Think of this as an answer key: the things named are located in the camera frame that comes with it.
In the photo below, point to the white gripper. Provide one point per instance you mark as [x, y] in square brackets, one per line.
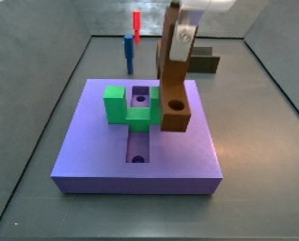
[187, 24]

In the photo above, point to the brown T-shaped block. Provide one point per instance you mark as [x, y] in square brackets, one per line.
[175, 113]

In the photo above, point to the purple base board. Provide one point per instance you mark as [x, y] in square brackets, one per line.
[105, 159]

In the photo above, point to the red peg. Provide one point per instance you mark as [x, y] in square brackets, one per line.
[136, 25]

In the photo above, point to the blue hexagonal peg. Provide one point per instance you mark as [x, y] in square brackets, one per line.
[128, 52]

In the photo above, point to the green U-shaped block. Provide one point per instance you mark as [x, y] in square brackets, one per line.
[141, 113]

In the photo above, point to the black U-channel bracket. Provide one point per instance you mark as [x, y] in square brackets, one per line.
[203, 61]

